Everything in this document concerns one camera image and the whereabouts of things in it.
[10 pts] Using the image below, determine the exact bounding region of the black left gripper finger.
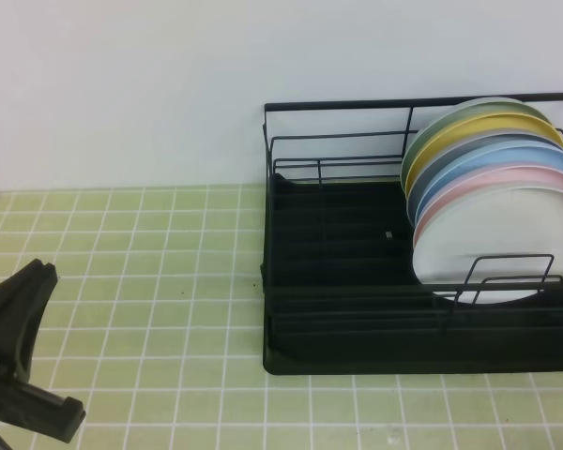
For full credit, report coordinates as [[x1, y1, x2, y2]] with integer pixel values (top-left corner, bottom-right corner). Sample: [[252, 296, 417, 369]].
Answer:
[[0, 259, 58, 380]]

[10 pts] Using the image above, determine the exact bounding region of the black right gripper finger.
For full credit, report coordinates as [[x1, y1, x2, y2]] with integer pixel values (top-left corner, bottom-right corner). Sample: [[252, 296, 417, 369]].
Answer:
[[0, 378, 85, 443]]

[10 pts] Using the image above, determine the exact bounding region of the white round plate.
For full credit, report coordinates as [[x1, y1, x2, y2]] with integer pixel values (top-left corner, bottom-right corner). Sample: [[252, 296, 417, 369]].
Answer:
[[413, 184, 563, 286]]

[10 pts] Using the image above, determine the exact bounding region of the grey plate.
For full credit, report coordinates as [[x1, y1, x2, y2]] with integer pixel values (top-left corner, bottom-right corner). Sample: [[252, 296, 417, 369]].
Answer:
[[406, 128, 563, 225]]

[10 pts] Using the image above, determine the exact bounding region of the blue plate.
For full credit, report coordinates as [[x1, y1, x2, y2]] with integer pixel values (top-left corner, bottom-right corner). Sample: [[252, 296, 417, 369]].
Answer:
[[413, 142, 563, 226]]

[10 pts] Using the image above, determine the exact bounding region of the pink plate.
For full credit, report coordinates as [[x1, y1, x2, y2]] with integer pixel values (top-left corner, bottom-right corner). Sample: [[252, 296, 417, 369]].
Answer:
[[413, 163, 563, 245]]

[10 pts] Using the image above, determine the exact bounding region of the green plate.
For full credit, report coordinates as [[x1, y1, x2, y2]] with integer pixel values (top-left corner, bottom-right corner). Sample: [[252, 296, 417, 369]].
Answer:
[[401, 97, 563, 191]]

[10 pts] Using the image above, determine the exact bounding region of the yellow plate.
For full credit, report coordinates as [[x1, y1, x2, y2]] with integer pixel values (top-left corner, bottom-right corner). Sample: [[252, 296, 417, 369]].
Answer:
[[401, 112, 563, 196]]

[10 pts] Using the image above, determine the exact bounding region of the black wire dish rack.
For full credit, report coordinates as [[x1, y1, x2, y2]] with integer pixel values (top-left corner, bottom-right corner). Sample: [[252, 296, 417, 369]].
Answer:
[[261, 93, 563, 375]]

